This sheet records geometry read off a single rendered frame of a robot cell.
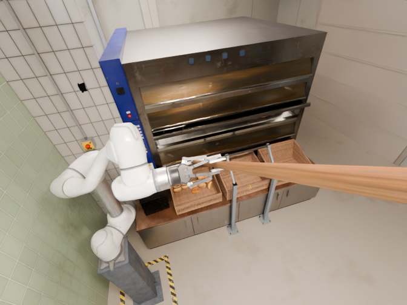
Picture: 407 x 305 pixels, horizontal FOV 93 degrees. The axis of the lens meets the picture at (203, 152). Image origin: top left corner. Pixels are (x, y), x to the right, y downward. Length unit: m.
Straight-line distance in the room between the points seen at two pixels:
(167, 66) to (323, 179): 1.69
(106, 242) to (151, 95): 1.24
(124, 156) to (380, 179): 0.66
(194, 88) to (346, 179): 1.78
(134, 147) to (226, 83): 1.47
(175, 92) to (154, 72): 0.25
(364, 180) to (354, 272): 2.80
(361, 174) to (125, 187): 0.67
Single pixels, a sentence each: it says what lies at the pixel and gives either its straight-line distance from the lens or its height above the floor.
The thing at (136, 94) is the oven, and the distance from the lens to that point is 1.90.
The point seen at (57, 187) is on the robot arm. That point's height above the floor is 1.82.
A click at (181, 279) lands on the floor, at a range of 2.65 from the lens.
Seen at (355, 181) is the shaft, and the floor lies 2.36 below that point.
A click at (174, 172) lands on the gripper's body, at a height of 1.99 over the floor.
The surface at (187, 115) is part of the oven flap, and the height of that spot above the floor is 1.52.
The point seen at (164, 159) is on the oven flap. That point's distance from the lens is 2.32.
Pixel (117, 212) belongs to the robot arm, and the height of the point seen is 1.33.
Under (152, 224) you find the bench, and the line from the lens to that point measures 2.33.
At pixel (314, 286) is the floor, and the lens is 2.78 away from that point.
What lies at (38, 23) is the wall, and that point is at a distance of 1.89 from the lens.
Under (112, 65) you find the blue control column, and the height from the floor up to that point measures 2.11.
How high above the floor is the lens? 2.51
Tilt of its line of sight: 40 degrees down
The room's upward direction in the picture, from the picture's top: 6 degrees counter-clockwise
